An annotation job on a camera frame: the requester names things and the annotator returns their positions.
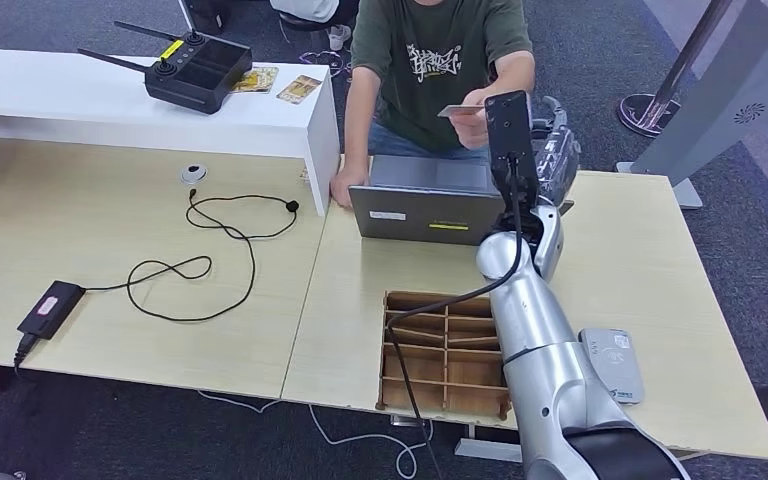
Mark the person's right hand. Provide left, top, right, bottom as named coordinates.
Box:
left=329, top=165, right=371, bottom=208

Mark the person's left hand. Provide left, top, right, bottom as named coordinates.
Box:
left=453, top=82, right=491, bottom=150

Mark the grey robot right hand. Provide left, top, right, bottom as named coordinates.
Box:
left=529, top=95, right=582, bottom=208

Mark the room key card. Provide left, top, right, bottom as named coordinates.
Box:
left=436, top=103, right=486, bottom=119

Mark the yellow patterned ID card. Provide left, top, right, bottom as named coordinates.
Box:
left=276, top=74, right=324, bottom=105

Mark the worn yellow card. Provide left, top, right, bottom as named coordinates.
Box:
left=232, top=66, right=281, bottom=94

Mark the bystander person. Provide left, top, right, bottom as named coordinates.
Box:
left=269, top=0, right=360, bottom=53

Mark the grey card reader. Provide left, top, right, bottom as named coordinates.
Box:
left=578, top=327, right=647, bottom=407

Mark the grey laptop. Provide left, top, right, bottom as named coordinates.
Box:
left=348, top=155, right=574, bottom=248

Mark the chrome stanchion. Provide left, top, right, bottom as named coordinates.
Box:
left=617, top=0, right=735, bottom=140

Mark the grey kiosk stand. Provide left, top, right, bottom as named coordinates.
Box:
left=615, top=0, right=768, bottom=212

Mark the black remote controller with antennas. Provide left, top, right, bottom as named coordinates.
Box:
left=77, top=19, right=255, bottom=116

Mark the wooden compartment box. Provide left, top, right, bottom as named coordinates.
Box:
left=377, top=290, right=514, bottom=422

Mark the white shelf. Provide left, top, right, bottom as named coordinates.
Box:
left=0, top=46, right=344, bottom=219

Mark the white desk crossbeam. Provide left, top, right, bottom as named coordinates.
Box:
left=455, top=438, right=524, bottom=465

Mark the black adapter box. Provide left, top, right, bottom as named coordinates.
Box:
left=17, top=280, right=87, bottom=341

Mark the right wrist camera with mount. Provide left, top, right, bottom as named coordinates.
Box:
left=484, top=90, right=543, bottom=223

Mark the tangled purple cable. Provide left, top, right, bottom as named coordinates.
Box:
left=299, top=49, right=357, bottom=84

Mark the thin black cable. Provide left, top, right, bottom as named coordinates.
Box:
left=82, top=188, right=301, bottom=324

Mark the white floor cable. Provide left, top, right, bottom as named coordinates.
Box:
left=198, top=390, right=435, bottom=480

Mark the black plug cable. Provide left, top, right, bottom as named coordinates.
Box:
left=12, top=333, right=41, bottom=372

